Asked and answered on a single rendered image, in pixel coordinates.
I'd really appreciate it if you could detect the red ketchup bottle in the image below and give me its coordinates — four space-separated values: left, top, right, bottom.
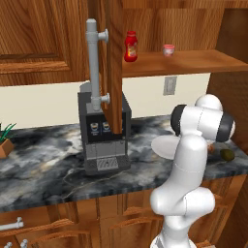
123 30 140 63

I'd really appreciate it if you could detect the dark grey coffee machine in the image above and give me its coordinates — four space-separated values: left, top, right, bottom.
77 80 133 177

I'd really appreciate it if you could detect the grey wall outlet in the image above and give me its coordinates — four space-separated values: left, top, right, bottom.
163 76 178 97

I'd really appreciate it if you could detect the white plate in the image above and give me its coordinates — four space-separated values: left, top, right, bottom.
150 134 182 161

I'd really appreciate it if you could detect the open wooden cabinet door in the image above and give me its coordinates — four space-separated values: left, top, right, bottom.
86 0 124 136

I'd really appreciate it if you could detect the long grey cabinet door handle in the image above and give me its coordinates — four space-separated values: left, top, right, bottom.
84 17 111 112

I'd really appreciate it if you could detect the closed wooden wall cabinet door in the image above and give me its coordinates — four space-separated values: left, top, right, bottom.
0 0 90 87

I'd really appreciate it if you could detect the tall wooden side panel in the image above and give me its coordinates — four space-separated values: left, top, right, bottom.
206 7 248 248

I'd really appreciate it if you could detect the grey drawer handle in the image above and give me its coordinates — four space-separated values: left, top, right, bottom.
0 216 25 233
2 238 30 248

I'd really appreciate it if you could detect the dark green avocado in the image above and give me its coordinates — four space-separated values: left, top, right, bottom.
219 148 236 163

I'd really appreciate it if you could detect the wooden base cabinet door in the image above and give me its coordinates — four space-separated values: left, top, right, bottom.
188 173 247 248
97 189 165 248

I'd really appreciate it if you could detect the jam jar with white lid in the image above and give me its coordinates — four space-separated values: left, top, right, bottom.
162 44 176 58

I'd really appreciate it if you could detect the potted green plant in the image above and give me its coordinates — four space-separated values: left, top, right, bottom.
0 122 17 160

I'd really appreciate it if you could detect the wooden drawer front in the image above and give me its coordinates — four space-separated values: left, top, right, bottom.
0 199 99 248

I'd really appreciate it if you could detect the open wooden wall cabinet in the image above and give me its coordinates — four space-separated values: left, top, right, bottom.
121 0 248 78

